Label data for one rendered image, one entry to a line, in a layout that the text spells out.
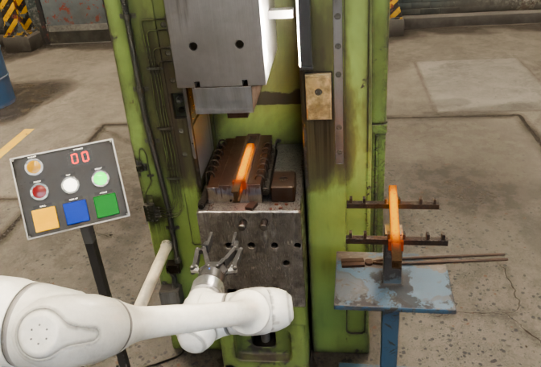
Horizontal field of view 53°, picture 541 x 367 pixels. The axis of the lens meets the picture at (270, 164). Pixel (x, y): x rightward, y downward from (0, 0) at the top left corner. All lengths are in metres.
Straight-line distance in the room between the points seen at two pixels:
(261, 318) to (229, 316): 0.12
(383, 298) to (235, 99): 0.84
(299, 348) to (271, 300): 1.06
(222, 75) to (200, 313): 0.89
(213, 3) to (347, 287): 1.05
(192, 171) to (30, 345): 1.39
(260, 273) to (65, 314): 1.34
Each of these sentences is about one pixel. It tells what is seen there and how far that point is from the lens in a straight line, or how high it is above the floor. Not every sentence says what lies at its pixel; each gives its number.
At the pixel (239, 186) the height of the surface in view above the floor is 1.02.
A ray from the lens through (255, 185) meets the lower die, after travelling 1.97.
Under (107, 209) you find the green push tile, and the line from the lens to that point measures 1.96.
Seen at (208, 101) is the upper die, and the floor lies 1.31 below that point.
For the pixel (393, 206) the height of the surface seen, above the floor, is 0.95.
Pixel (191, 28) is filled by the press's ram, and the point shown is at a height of 1.56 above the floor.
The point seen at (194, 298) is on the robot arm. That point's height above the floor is 1.05.
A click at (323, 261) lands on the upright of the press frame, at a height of 0.53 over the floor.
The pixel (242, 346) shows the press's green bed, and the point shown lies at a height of 0.19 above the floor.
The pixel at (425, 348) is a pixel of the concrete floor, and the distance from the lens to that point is 2.74.
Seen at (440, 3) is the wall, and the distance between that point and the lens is 7.88.
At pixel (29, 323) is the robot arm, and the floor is 1.44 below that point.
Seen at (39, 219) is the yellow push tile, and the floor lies 1.01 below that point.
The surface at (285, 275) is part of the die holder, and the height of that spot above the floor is 0.62.
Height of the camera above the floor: 1.97
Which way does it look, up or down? 28 degrees down
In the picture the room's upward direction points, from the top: 5 degrees counter-clockwise
